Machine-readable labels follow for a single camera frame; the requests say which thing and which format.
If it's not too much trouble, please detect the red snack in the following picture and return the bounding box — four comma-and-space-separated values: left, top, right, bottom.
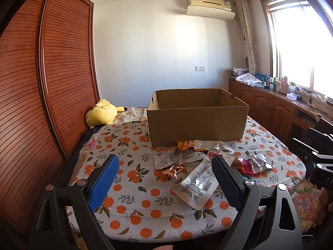
231, 157, 256, 174

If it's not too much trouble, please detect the silver foil snack packet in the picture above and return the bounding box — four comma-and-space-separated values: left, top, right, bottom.
247, 154, 273, 173

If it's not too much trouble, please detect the large white chicken feet pouch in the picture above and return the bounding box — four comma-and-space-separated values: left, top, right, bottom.
172, 156, 219, 211

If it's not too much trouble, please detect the orange white snack pouch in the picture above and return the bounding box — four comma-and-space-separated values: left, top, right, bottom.
177, 140, 234, 153

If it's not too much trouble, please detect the copper foil candy wrapper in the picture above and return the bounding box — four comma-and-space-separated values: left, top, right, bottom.
163, 164, 185, 178

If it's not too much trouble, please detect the wooden sideboard cabinet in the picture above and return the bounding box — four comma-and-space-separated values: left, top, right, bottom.
228, 79, 332, 142

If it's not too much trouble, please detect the white printed snack pouch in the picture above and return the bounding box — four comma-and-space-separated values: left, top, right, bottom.
178, 148, 206, 165

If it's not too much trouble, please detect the orange print bed sheet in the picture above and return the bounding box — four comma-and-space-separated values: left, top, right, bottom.
71, 119, 306, 242

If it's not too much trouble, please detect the white tissue box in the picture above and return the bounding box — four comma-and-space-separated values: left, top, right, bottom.
286, 92, 297, 101

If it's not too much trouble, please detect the white orange-edged snack pouch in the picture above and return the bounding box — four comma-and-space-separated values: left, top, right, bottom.
154, 147, 179, 170

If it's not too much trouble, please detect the yellow plush toy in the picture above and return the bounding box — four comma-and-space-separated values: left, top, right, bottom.
85, 99, 127, 128

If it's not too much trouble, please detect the pink bottle on sideboard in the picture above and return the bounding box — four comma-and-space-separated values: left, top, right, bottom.
280, 76, 290, 95

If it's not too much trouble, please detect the brown cardboard box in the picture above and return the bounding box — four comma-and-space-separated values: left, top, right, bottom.
147, 88, 250, 147

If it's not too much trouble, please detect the wooden louvered wardrobe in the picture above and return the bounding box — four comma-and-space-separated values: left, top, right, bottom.
1, 0, 99, 235

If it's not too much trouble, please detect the patterned window curtain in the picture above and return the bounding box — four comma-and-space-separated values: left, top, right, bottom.
235, 0, 258, 75

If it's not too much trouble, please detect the white wall switch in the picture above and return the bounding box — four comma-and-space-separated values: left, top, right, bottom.
195, 66, 205, 72

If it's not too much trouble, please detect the white wall air conditioner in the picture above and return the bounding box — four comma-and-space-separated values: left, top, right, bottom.
186, 0, 235, 20

